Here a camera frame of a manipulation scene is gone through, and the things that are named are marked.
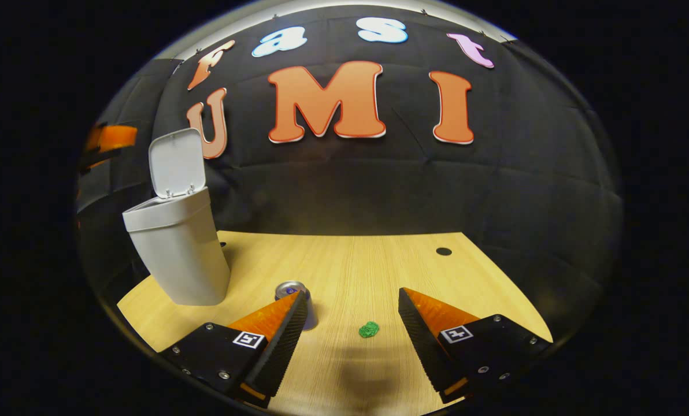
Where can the white desktop garbage bin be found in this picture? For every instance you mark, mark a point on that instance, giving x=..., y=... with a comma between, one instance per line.
x=177, y=248

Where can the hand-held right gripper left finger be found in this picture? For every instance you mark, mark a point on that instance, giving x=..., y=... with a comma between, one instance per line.
x=284, y=346

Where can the blue silver pop can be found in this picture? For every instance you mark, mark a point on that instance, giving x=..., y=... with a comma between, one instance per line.
x=289, y=289

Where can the black backdrop cloth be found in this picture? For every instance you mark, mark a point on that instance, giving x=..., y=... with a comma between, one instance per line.
x=379, y=185

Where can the green paper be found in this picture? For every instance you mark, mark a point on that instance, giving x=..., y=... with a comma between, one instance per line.
x=369, y=330

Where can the wooden desktop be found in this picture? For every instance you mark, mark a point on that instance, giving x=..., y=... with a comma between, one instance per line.
x=356, y=271

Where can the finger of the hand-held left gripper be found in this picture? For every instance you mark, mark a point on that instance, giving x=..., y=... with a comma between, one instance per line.
x=113, y=137

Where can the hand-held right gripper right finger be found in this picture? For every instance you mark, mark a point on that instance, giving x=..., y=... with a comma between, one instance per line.
x=422, y=346

